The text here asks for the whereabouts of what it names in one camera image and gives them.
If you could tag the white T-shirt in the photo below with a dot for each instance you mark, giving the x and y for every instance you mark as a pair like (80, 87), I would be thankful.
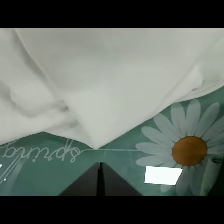
(100, 83)

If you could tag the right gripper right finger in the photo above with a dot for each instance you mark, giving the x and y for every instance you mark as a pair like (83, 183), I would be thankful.
(111, 185)

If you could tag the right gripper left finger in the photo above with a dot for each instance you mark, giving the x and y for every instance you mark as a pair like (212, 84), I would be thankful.
(90, 185)

